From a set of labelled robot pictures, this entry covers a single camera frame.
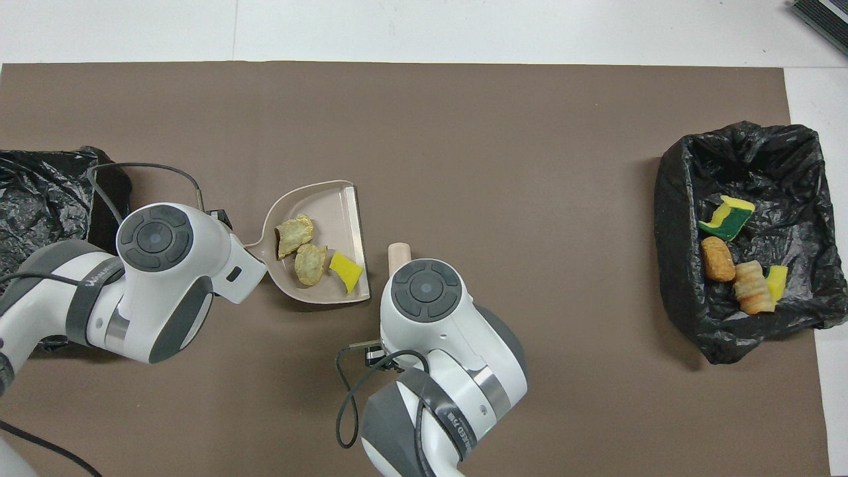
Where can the black ribbed device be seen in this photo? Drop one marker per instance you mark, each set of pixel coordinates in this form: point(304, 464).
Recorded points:
point(825, 16)

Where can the beige hand brush black bristles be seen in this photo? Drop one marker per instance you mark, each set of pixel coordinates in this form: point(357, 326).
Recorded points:
point(399, 255)

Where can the brown crusty bread piece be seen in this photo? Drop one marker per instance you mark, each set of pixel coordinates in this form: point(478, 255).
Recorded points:
point(719, 258)

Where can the black bag lined bin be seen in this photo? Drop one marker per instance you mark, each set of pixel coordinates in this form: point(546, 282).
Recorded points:
point(40, 199)
point(762, 165)

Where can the L-shaped green yellow sponge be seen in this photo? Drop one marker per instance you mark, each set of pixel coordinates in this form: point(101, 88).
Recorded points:
point(727, 220)

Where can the green yellow sponge chunk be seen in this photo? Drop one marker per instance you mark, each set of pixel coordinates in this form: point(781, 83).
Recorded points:
point(777, 281)

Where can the striped orange bread roll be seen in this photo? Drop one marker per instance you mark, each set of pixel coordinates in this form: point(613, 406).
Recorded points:
point(752, 288)

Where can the brown paper table mat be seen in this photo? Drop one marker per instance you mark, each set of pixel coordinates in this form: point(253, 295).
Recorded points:
point(464, 132)

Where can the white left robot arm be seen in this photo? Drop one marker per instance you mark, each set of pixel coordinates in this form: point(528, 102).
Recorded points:
point(152, 298)

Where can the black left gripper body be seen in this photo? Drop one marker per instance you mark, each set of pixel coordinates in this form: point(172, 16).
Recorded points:
point(220, 218)

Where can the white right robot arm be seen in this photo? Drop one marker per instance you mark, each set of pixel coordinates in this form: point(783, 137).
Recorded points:
point(450, 344)

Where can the beige plastic dustpan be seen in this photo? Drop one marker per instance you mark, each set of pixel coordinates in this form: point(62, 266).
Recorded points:
point(331, 212)

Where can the plain yellow sponge piece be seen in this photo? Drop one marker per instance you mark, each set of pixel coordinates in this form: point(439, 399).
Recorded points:
point(344, 268)

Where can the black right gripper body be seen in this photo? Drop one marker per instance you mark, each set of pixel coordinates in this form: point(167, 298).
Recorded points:
point(376, 356)

